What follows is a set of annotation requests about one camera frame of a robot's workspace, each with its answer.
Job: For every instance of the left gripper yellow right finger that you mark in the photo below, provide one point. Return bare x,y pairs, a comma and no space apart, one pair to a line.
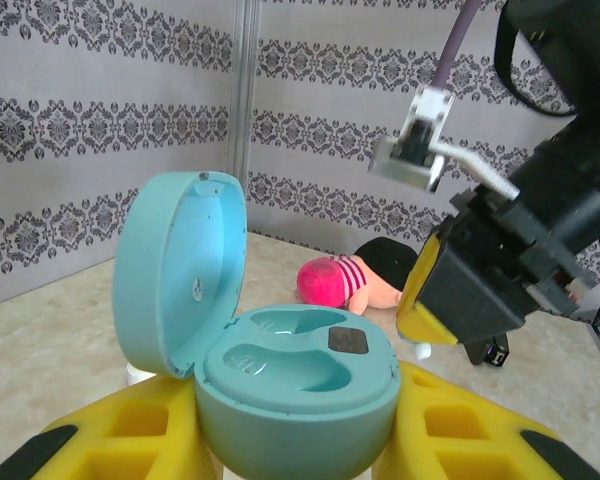
480,440

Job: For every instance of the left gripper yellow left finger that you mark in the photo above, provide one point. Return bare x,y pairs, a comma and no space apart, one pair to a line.
105,440

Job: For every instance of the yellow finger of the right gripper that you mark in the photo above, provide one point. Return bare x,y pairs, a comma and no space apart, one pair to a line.
470,305

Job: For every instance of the white earbud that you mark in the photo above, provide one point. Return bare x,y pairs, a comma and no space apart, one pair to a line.
423,351

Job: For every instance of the light blue earbud charging case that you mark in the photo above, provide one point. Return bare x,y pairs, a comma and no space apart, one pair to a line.
290,400

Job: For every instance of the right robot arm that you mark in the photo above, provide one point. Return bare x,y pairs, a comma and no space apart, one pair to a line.
555,50

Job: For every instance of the small black adapter block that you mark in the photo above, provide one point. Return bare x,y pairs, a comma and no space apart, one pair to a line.
482,352

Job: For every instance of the pink striped plush doll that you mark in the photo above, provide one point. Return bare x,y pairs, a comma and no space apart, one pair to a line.
330,282

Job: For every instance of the aluminium frame post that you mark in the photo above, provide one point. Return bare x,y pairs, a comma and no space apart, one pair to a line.
242,100

